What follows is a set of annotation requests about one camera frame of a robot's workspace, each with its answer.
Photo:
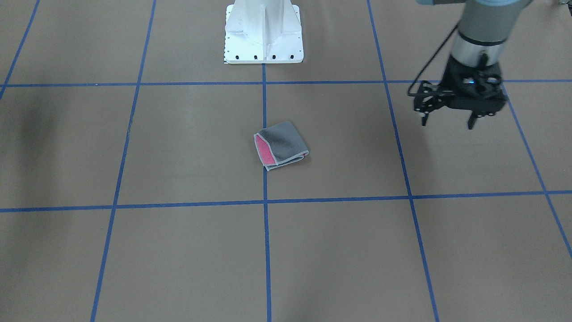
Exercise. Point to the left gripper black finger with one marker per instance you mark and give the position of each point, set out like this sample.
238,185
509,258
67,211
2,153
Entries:
472,120
424,118

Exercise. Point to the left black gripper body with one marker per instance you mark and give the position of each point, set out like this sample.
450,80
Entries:
452,77

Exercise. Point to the pink and grey towel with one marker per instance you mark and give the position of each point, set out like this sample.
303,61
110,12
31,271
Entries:
279,145

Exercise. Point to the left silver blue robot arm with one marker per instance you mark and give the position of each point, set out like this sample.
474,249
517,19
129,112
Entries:
480,35

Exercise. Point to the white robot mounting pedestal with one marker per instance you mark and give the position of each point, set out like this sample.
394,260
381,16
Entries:
263,32

